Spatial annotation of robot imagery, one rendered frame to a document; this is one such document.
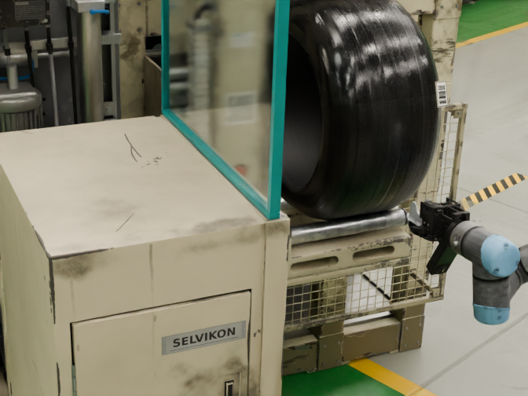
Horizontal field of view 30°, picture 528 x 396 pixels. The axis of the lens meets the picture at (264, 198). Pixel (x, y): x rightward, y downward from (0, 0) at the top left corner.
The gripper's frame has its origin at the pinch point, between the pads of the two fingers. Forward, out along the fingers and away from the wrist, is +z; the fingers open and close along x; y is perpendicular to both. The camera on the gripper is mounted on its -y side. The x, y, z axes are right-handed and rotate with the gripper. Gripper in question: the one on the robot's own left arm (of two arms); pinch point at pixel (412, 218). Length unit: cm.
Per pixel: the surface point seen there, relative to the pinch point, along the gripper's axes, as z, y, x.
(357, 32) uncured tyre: 11.2, 42.0, 8.7
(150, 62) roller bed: 69, 29, 40
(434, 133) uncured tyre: 2.8, 18.6, -7.2
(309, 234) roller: 17.1, -6.7, 18.0
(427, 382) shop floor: 73, -91, -55
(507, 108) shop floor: 305, -63, -263
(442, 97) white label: 4.0, 26.8, -9.8
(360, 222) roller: 17.3, -5.9, 3.8
